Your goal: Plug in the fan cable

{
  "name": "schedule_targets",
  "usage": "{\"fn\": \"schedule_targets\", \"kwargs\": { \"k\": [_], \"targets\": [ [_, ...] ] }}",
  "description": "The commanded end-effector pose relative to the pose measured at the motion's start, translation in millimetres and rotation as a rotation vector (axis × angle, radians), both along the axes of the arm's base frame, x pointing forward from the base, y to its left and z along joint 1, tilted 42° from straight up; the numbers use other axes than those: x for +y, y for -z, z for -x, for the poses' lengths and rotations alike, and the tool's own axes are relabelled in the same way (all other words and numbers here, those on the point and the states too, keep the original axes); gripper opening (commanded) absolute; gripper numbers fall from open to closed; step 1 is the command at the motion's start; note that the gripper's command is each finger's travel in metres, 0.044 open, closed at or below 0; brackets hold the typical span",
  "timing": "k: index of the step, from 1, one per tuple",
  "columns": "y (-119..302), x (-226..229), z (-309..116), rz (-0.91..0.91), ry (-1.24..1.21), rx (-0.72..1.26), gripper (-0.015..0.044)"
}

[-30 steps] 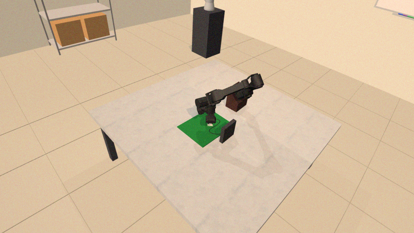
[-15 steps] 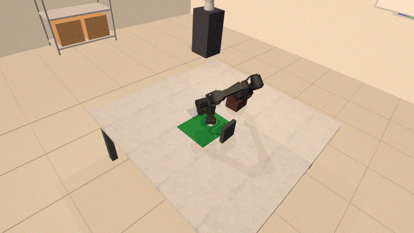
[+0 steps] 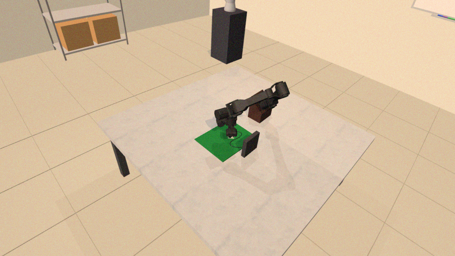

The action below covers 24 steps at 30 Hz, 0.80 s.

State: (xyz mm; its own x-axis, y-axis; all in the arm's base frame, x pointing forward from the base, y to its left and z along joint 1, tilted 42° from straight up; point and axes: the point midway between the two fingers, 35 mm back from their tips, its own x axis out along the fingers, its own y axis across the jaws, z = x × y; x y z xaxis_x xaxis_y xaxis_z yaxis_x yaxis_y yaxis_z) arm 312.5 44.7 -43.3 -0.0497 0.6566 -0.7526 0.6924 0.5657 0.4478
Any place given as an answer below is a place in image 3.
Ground green circuit board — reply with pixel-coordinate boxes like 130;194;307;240
195;124;252;162

